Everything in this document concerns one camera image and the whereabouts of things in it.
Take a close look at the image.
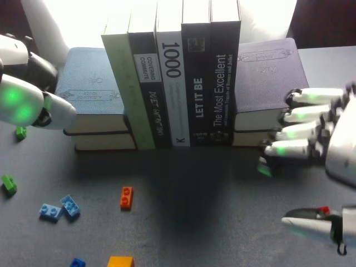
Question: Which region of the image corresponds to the black Covering Commute book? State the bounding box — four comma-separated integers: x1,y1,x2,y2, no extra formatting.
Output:
127,0,174,149

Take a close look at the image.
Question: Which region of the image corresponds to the white 1000 book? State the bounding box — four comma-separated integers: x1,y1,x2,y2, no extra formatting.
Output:
154,0,191,147

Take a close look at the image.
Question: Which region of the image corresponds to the dark purple embossed hardcover book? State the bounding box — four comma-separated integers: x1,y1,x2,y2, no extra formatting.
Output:
233,37,310,131

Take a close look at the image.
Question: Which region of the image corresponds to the light green book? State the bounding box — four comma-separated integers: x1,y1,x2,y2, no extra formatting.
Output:
100,11,156,150

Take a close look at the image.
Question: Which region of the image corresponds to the blue embossed hardcover book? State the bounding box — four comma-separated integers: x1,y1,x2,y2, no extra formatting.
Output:
55,47,131,136

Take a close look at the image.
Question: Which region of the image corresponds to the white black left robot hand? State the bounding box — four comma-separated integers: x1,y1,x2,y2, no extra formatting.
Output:
36,93,78,131

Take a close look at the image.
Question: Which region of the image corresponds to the black Let It Be book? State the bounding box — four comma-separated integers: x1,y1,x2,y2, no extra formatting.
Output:
180,0,212,147

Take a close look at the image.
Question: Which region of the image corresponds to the yellow toy brick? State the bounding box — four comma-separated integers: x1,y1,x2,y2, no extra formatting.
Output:
107,256,135,267

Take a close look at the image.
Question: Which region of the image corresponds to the orange toy brick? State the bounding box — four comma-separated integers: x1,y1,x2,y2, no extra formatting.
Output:
120,186,135,210

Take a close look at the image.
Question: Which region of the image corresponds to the grey table cloth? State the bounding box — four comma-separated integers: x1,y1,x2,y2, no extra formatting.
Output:
0,46,356,267

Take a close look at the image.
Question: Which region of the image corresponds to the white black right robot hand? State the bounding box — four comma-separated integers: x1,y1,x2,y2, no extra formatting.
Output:
257,82,356,255

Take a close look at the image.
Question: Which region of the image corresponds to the black The Most Excellent book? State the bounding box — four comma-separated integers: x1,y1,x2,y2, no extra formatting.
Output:
210,0,242,147

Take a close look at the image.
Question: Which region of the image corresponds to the light blue toy brick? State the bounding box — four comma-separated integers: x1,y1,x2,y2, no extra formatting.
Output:
38,203,63,222
60,194,81,221

